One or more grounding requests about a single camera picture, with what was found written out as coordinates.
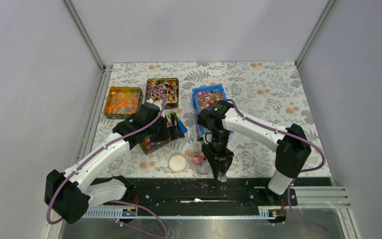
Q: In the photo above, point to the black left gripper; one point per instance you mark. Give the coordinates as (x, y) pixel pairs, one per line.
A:
(170, 133)

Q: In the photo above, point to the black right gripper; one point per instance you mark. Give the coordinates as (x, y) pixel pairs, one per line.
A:
(219, 161)

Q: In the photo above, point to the clear round glass jar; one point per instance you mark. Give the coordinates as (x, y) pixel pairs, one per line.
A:
(198, 162)

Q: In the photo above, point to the translucent plastic scoop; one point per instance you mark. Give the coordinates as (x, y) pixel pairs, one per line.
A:
(222, 177)

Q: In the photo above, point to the round cream jar lid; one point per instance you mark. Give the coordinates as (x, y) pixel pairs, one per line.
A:
(177, 163)

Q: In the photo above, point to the blue plastic candy bin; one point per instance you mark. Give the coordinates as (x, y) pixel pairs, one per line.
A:
(209, 96)

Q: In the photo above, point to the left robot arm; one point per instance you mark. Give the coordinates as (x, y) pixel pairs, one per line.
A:
(71, 193)

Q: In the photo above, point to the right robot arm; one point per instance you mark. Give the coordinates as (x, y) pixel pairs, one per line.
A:
(288, 143)

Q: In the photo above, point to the tin of star candies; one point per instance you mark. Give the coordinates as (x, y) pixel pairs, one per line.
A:
(148, 146)

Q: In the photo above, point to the gold tin orange candies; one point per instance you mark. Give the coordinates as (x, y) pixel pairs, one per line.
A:
(122, 102)

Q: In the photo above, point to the stacked toy brick block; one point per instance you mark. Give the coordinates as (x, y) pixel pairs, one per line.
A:
(181, 125)

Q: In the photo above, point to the gold tin with lollipops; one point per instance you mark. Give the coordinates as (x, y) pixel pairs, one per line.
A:
(168, 87)

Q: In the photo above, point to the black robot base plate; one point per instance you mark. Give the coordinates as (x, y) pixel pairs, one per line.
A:
(187, 197)

